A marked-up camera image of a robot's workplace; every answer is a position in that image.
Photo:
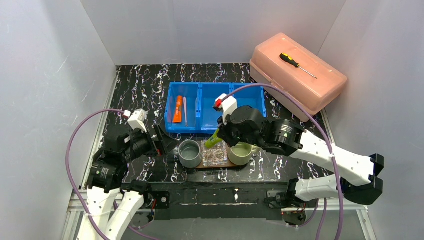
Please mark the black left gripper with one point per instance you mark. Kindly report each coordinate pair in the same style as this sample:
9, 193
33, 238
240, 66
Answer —
156, 140

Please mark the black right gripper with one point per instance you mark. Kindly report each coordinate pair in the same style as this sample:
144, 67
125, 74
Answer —
224, 133

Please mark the grey-blue ceramic mug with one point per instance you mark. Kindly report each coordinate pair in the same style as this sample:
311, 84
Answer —
189, 154

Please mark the orange toothpaste tube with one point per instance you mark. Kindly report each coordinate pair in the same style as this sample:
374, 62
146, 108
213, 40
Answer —
177, 117

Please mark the light green ceramic mug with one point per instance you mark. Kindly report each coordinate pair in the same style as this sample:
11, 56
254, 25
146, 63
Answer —
241, 153

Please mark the yellow-green toothpaste tube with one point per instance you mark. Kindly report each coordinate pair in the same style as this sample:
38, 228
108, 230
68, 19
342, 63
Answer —
213, 140

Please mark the clear plastic toothbrush holder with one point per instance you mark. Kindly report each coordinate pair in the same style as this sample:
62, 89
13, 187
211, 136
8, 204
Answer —
216, 155

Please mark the blue three-compartment bin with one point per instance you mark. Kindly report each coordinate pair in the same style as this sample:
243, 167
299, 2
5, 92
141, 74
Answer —
201, 96

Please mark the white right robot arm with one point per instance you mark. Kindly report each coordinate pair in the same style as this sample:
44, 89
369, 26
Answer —
355, 177

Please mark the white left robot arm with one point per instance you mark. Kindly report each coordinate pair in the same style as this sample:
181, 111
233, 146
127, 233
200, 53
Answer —
111, 206

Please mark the oval wooden tray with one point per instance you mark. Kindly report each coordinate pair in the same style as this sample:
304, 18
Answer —
217, 166

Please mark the pink plastic toolbox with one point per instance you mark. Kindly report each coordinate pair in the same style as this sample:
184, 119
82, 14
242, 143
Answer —
312, 94

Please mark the yellow black screwdriver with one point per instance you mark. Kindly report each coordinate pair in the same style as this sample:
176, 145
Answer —
288, 59

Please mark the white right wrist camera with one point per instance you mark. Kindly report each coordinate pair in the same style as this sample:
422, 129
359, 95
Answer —
227, 107

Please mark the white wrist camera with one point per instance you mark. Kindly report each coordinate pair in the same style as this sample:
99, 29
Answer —
137, 120
227, 107

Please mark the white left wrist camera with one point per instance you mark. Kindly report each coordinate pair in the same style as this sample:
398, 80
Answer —
137, 120

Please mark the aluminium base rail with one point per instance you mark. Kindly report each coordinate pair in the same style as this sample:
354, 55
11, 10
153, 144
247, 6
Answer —
215, 198

